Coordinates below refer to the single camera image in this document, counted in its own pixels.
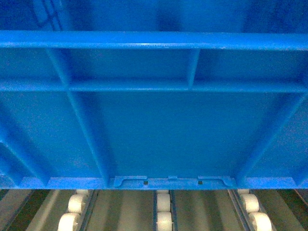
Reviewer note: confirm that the large blue plastic crate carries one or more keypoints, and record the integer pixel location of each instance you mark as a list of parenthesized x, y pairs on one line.
[(154, 94)]

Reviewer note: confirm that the middle roller track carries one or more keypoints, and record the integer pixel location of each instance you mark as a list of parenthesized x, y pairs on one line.
[(164, 211)]

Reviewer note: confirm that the roller track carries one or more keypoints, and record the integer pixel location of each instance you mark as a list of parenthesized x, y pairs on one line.
[(164, 211), (250, 211), (79, 211)]

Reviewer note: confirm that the left roller track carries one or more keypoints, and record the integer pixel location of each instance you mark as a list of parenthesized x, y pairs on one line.
[(79, 211)]

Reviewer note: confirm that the right roller track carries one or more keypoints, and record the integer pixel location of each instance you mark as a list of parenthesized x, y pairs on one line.
[(250, 211)]

